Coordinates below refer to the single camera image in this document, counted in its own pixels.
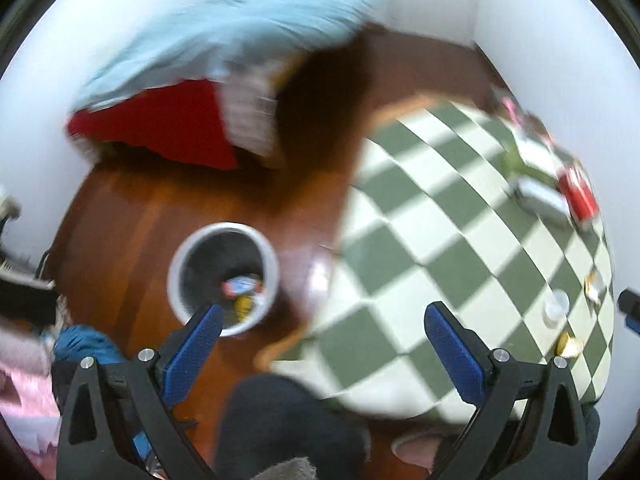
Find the red cola can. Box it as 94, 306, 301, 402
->
558, 162, 600, 228

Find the green white box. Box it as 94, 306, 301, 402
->
501, 134, 564, 188

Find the yellow snack bag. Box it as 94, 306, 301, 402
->
232, 292, 264, 323

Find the small blue white milk carton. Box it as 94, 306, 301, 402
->
221, 275, 262, 298

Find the white round trash bin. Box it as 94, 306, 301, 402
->
167, 222, 280, 337

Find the clear plastic cup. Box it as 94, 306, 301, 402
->
542, 289, 570, 328

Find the bitten yellow bun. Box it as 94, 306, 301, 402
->
554, 330, 584, 360

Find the pink blanket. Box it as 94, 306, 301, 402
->
1, 325, 61, 479

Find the blue jacket on floor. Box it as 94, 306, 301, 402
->
53, 325, 126, 365

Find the pink slipper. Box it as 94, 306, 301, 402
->
392, 431, 444, 472

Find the grey white box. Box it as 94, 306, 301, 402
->
509, 176, 572, 223

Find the green white checkered tablecloth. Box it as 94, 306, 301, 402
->
268, 101, 615, 424

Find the pink item on table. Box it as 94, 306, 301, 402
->
499, 96, 527, 129

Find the red bed sheet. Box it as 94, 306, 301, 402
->
67, 79, 238, 170

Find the checkered pink grey mattress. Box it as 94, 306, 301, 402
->
218, 55, 306, 168

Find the light blue duvet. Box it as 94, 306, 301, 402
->
72, 0, 380, 112

